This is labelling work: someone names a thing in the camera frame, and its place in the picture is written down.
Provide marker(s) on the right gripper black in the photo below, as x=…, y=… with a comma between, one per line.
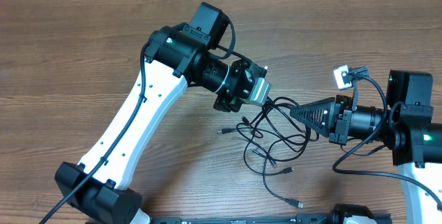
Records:
x=338, y=119

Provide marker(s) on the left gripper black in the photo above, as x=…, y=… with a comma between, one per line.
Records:
x=239, y=88

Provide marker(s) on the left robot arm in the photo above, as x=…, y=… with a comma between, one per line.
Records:
x=173, y=59

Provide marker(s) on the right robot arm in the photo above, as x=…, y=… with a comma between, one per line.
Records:
x=403, y=124

